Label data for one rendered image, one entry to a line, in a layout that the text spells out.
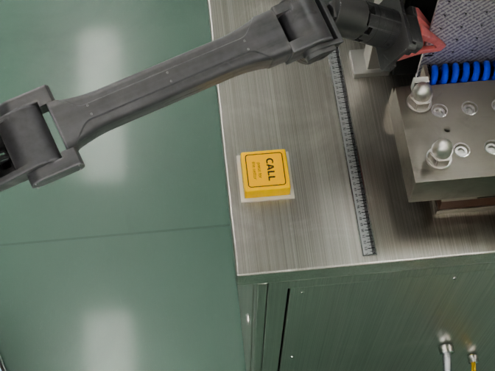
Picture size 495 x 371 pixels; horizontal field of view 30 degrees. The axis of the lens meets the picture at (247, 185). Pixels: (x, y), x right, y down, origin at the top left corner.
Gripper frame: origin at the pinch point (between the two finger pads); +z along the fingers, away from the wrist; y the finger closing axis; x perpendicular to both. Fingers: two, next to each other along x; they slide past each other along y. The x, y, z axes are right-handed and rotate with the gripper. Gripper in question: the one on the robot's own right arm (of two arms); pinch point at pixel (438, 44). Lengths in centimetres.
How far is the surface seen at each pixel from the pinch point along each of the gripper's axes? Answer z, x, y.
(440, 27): -2.6, 3.4, 0.2
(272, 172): -14.4, -25.3, 10.6
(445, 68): 2.6, -2.1, 2.2
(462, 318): 30, -37, 26
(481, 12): 0.7, 8.3, 0.2
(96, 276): -2, -125, -14
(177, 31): 20, -113, -89
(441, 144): -2.6, -1.4, 16.7
